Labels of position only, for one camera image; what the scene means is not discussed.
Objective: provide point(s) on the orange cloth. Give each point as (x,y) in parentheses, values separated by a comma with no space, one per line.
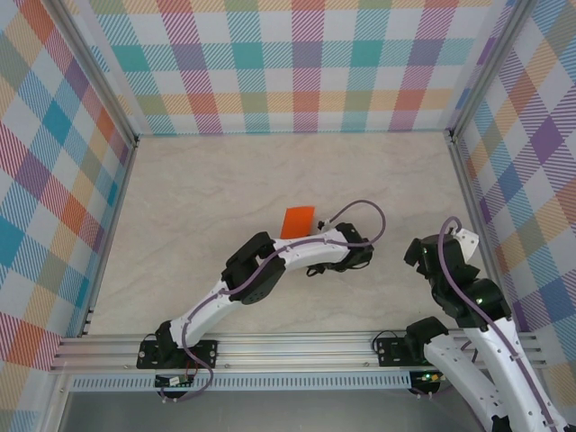
(297,220)

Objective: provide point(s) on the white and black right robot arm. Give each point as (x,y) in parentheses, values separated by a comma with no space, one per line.
(454,369)

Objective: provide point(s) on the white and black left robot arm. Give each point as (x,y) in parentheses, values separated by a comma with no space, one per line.
(306,256)

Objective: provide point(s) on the circuit board with green light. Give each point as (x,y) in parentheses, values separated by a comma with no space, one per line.
(429,377)

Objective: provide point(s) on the aluminium mounting beam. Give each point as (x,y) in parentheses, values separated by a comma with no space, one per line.
(292,348)

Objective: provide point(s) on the grey metal shelf panel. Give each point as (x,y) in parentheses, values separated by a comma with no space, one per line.
(292,411)

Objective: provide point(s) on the black circuit board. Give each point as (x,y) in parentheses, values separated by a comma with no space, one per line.
(173,381)

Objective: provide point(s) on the aluminium side rail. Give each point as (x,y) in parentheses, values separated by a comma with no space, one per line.
(107,247)
(465,180)

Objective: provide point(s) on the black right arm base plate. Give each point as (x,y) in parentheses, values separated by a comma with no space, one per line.
(389,353)

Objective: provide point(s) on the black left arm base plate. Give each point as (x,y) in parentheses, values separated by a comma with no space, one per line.
(207,353)

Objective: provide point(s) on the aluminium frame post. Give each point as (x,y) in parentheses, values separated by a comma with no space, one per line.
(488,67)
(95,67)

